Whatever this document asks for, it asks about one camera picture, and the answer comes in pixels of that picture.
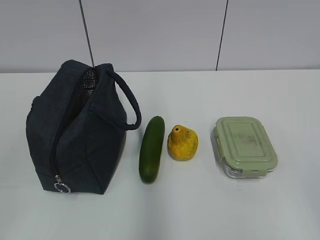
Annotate glass container green lid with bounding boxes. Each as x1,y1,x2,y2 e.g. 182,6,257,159
212,116,278,179

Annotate dark blue lunch bag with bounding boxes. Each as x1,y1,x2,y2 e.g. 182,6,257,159
25,60,142,195

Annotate yellow pear-shaped fruit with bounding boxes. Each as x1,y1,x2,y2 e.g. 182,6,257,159
167,124,199,161

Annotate green cucumber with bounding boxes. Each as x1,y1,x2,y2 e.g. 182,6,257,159
138,116,165,184

